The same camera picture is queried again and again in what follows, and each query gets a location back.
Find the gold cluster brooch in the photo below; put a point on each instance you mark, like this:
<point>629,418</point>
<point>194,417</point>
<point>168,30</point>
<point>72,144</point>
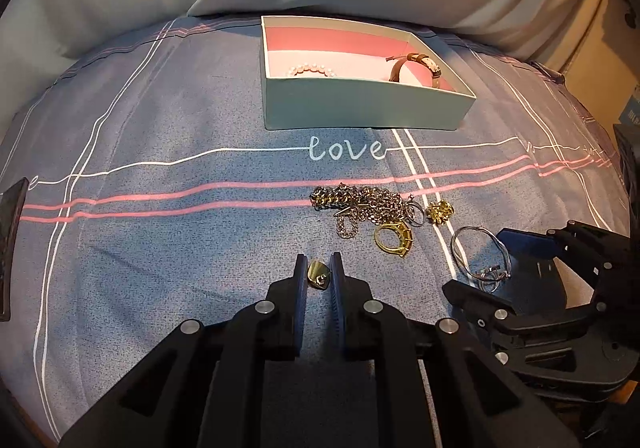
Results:
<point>439,212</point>

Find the blue plaid bed sheet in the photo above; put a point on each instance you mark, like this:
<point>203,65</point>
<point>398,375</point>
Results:
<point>156,194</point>

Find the small gold square earring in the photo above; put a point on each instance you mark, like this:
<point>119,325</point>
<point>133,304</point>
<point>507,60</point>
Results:
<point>318,275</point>

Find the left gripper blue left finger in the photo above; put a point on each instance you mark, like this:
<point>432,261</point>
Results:
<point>297,294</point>

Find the brown strap wristwatch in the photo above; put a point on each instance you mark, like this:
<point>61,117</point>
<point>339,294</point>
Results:
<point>422,66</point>

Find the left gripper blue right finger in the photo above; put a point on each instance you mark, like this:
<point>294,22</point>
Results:
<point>339,296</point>

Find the black smartphone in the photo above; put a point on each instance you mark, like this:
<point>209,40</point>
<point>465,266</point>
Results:
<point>12,203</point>

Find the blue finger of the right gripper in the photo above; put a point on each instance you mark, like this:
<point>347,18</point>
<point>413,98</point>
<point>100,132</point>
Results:
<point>478,307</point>
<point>533,272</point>

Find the thin silver bangle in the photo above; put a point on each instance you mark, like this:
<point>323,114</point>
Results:
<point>482,260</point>

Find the open grey pink box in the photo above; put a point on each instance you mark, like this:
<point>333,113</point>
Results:
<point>327,72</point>

